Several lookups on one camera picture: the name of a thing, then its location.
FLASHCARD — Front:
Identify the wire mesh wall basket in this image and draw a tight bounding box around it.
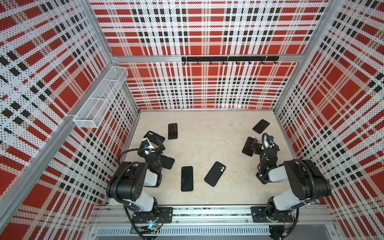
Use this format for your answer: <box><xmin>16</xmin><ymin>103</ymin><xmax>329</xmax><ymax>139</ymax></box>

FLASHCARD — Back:
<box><xmin>74</xmin><ymin>66</ymin><xmax>128</xmax><ymax>129</ymax></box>

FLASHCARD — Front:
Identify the black phone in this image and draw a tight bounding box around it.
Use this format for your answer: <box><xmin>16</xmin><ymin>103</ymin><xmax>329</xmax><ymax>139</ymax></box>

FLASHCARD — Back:
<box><xmin>242</xmin><ymin>137</ymin><xmax>258</xmax><ymax>157</ymax></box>
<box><xmin>181</xmin><ymin>166</ymin><xmax>194</xmax><ymax>192</ymax></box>
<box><xmin>168</xmin><ymin>123</ymin><xmax>178</xmax><ymax>140</ymax></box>
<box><xmin>253</xmin><ymin>119</ymin><xmax>270</xmax><ymax>134</ymax></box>

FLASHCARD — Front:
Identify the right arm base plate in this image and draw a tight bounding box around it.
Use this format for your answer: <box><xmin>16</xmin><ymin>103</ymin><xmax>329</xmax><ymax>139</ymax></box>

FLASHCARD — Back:
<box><xmin>251</xmin><ymin>206</ymin><xmax>294</xmax><ymax>223</ymax></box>

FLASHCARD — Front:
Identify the aluminium front rail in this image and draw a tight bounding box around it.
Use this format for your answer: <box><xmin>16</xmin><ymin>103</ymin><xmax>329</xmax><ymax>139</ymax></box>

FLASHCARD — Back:
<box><xmin>90</xmin><ymin>205</ymin><xmax>336</xmax><ymax>226</ymax></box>

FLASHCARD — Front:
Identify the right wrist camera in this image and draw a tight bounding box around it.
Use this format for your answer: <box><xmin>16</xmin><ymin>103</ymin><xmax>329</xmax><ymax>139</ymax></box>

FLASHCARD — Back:
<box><xmin>264</xmin><ymin>135</ymin><xmax>275</xmax><ymax>148</ymax></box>

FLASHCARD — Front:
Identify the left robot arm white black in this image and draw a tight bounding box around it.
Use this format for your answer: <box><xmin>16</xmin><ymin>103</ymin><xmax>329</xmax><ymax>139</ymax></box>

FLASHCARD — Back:
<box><xmin>106</xmin><ymin>145</ymin><xmax>165</xmax><ymax>216</ymax></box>

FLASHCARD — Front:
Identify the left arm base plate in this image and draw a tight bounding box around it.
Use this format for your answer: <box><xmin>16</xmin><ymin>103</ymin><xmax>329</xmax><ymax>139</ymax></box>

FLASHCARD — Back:
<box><xmin>132</xmin><ymin>207</ymin><xmax>174</xmax><ymax>224</ymax></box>

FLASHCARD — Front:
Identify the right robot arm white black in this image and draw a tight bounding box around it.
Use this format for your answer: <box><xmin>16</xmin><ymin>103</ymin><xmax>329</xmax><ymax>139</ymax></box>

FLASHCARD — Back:
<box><xmin>256</xmin><ymin>133</ymin><xmax>332</xmax><ymax>220</ymax></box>

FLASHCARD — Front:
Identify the black hook rail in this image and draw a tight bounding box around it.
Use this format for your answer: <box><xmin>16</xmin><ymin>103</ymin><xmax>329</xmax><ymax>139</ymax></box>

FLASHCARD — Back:
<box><xmin>181</xmin><ymin>56</ymin><xmax>280</xmax><ymax>63</ymax></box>

